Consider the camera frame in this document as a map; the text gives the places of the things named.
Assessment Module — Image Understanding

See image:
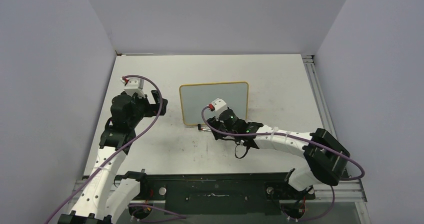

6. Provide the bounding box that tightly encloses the aluminium rail right side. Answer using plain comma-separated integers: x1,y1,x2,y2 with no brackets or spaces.
301,55,337,138

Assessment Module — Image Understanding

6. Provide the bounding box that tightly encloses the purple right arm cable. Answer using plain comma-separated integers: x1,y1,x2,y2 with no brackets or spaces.
201,106,366,223

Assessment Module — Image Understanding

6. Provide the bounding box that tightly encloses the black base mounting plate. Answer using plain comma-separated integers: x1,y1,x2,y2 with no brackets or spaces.
130,173,336,219

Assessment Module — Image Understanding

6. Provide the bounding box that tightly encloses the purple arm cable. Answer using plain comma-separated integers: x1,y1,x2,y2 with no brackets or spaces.
44,75,164,224
201,106,366,223

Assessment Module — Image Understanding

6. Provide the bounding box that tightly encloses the yellow framed whiteboard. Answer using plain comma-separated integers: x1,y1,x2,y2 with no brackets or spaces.
179,81,249,126

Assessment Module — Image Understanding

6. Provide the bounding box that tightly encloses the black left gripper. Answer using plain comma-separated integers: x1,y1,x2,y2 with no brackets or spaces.
128,90,167,128

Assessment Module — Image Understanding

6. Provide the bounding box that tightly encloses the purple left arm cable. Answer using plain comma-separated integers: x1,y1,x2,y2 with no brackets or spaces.
44,75,164,224

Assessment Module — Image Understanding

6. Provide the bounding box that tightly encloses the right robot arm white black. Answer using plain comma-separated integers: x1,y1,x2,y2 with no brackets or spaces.
205,109,350,198

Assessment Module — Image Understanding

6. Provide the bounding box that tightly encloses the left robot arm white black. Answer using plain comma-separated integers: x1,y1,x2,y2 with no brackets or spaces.
58,90,168,224

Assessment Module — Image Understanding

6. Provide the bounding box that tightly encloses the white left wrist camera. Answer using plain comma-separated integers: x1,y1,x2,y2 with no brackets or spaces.
121,77,145,98

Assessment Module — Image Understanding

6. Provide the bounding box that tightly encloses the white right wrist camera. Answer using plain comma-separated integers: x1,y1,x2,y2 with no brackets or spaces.
208,98,228,117

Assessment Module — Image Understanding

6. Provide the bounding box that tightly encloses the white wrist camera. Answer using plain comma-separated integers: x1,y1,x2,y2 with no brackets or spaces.
121,77,145,98
208,98,228,117

